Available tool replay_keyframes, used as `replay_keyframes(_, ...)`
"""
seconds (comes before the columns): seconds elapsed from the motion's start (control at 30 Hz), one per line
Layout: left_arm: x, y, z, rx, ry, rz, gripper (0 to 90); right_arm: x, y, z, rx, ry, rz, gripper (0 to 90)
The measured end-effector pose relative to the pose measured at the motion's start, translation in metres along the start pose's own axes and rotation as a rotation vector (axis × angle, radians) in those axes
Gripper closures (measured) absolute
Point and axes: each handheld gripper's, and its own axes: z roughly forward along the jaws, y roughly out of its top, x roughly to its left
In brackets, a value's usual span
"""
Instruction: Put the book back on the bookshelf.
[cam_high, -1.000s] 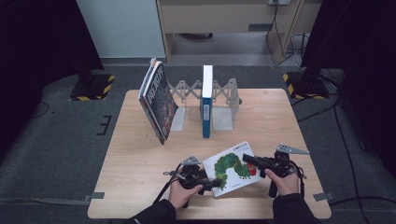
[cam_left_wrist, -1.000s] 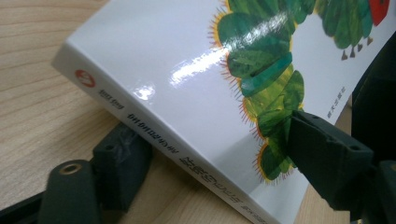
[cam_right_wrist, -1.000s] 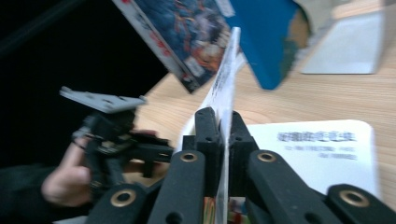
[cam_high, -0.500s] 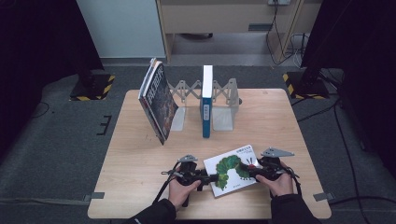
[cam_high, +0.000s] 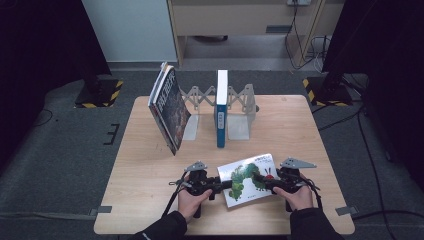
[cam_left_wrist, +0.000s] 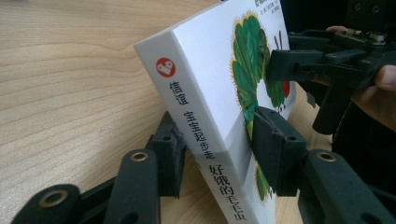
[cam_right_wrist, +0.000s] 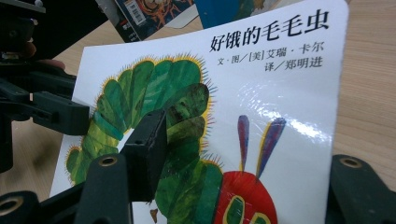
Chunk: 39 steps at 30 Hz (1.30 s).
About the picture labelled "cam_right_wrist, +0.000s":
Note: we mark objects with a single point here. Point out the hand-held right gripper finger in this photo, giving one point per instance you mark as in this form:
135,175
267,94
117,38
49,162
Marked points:
144,155

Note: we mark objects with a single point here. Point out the grey portrait magazine red label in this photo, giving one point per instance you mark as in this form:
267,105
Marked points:
107,6

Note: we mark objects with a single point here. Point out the white caterpillar picture book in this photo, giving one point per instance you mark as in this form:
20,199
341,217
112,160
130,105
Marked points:
280,124

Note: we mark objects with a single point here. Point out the blue book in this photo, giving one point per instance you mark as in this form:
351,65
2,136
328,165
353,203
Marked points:
218,12

